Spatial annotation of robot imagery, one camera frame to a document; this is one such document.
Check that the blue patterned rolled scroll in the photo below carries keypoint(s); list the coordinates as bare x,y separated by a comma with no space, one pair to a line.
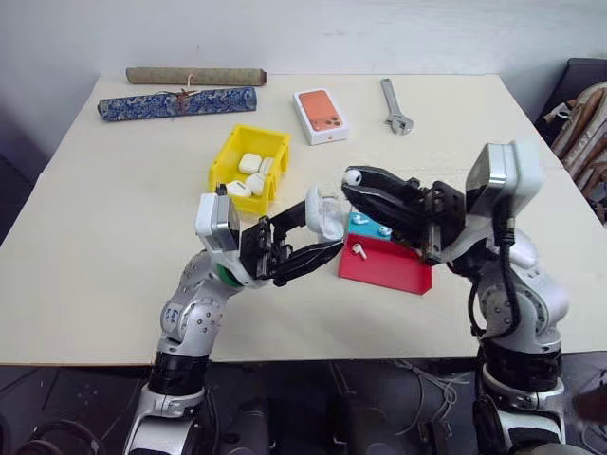
142,106

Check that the silver adjustable wrench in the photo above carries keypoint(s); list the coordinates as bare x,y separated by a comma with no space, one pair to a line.
392,106

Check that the dark chair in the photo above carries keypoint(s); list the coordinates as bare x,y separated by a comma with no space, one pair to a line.
583,71

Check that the black headphones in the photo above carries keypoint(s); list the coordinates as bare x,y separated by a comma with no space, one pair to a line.
52,433

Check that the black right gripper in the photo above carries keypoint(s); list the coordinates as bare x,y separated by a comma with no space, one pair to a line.
443,213

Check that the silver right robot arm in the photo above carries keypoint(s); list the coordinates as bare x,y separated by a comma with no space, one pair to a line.
536,303

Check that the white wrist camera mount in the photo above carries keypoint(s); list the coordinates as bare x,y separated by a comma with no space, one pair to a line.
213,223
517,180

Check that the brown rolled scroll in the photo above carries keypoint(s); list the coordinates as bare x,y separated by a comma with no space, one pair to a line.
199,76

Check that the white box with orange phone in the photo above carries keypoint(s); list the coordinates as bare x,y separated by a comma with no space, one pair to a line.
322,116

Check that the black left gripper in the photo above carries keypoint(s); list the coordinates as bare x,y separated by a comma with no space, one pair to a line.
258,249

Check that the yellow plastic bin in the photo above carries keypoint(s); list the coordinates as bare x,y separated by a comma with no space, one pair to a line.
258,204

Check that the beige and brown bag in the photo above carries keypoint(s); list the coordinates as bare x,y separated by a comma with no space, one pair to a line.
585,132

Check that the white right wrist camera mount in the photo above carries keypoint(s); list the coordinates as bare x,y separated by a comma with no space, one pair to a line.
517,180

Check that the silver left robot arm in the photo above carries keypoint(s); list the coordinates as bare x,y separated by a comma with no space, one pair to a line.
189,322

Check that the teal plastic tray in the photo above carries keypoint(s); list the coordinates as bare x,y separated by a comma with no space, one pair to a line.
369,230

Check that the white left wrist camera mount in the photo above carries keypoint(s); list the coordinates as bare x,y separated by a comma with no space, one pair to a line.
213,223

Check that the closed white earbud case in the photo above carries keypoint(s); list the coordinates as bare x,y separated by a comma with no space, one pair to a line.
266,166
256,182
247,162
238,188

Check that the red plastic tray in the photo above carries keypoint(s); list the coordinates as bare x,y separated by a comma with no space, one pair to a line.
389,270

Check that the white earbud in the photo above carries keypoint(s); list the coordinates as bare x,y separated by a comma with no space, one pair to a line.
359,250
352,177
384,231
360,219

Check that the white earbud case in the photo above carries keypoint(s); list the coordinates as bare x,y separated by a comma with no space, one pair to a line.
256,182
323,213
247,162
238,188
266,166

